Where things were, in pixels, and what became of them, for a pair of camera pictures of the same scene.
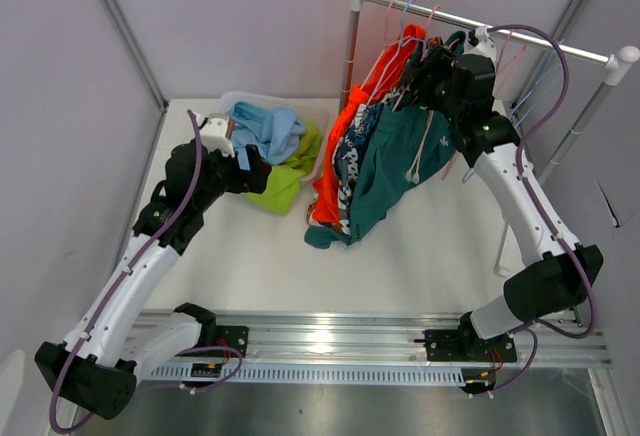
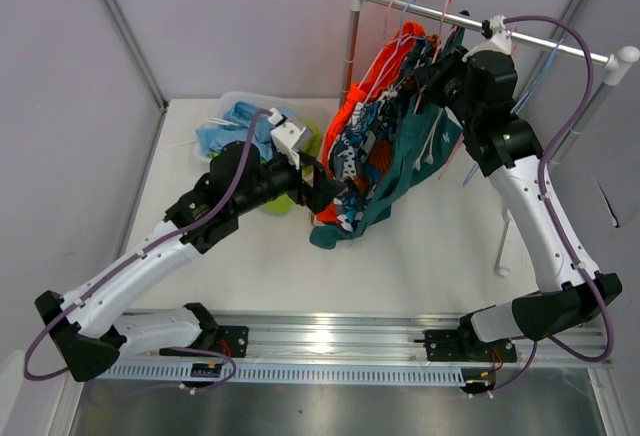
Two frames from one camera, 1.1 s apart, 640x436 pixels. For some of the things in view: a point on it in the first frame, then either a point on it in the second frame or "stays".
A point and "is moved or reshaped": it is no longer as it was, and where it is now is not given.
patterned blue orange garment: (346, 160) is moved or reshaped
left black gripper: (252, 180) to (323, 190)
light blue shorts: (275, 131) stays
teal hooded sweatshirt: (401, 142) is moved or reshaped
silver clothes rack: (616, 62) stays
